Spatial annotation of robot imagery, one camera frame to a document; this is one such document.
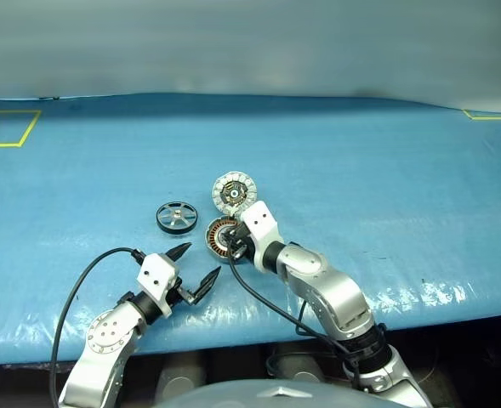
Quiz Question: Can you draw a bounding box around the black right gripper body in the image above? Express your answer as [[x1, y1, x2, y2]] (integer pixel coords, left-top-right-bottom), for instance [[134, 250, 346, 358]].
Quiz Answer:
[[227, 224, 259, 264]]

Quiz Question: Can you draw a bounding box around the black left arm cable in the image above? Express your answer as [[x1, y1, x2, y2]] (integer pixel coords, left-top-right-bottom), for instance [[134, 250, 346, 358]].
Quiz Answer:
[[48, 248, 145, 408]]

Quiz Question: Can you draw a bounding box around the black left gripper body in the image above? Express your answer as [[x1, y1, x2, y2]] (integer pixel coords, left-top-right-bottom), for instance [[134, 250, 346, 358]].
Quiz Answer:
[[167, 271, 198, 309]]

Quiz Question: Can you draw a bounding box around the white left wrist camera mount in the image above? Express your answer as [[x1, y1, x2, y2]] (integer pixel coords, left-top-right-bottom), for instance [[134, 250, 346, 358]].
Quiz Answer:
[[136, 253, 179, 318]]

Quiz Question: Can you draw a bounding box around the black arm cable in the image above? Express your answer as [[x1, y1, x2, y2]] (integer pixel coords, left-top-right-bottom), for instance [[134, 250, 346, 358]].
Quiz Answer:
[[226, 235, 388, 392], [48, 248, 145, 408]]

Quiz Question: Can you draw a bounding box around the motor housing with copper windings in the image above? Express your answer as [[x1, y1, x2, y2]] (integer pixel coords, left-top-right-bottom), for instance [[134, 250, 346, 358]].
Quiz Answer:
[[206, 217, 245, 261]]

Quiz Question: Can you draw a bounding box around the yellow tape square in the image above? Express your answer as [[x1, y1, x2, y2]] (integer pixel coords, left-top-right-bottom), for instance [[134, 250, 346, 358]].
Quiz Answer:
[[0, 110, 43, 149]]

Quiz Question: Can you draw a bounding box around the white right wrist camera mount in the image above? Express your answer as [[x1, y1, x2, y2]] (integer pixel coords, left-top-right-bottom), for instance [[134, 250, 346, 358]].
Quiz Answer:
[[239, 201, 285, 271]]

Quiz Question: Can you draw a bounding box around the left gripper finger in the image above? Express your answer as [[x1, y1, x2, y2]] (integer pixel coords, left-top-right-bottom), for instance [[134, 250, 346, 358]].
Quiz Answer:
[[166, 242, 193, 262], [189, 265, 222, 306]]

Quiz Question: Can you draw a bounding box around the silver robot torso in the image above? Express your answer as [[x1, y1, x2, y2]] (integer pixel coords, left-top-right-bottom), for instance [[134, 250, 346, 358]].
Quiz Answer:
[[160, 379, 404, 408]]

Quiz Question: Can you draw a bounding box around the black silver spoked rotor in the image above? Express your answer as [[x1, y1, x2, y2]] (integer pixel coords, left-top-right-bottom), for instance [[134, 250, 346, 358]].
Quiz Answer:
[[155, 200, 200, 234]]

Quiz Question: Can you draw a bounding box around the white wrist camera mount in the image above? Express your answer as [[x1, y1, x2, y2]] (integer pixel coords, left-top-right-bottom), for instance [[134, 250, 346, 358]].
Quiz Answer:
[[239, 201, 285, 271], [136, 253, 179, 318]]

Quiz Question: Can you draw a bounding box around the dark grey rounded shape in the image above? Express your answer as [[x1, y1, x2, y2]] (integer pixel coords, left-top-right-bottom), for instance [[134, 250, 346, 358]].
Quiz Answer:
[[270, 343, 328, 383], [155, 351, 209, 401]]

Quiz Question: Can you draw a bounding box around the white motor stator disc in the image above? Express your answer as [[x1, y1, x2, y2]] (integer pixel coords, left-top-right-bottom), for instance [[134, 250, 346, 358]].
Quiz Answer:
[[211, 171, 259, 217]]

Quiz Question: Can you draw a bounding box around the blue table cover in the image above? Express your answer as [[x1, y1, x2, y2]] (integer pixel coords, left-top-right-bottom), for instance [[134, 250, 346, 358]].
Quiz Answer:
[[0, 92, 501, 366]]

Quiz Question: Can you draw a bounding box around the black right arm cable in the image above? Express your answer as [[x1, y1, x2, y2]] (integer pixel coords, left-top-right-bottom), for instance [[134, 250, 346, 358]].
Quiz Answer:
[[226, 235, 388, 392]]

